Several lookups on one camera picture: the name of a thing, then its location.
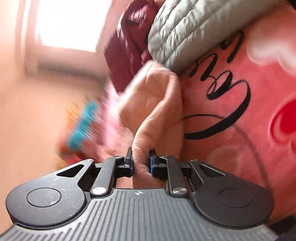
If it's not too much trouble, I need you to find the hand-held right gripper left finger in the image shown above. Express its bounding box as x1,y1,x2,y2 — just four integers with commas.
57,148,135,198

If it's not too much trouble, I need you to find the teal and pink printed pillow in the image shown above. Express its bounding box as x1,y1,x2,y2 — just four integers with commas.
58,91,132,164

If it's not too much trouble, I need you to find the maroon down jacket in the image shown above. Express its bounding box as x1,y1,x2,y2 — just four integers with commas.
103,0,163,93

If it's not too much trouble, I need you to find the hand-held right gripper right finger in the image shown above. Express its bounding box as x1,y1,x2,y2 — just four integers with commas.
149,150,226,198

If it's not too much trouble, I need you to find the window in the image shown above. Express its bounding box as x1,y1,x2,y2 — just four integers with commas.
35,0,116,54

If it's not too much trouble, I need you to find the pink quilted fleece jacket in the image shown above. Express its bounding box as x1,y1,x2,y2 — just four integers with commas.
118,61,185,189

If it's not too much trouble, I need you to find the grey down jacket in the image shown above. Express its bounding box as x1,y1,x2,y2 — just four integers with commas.
147,0,277,73

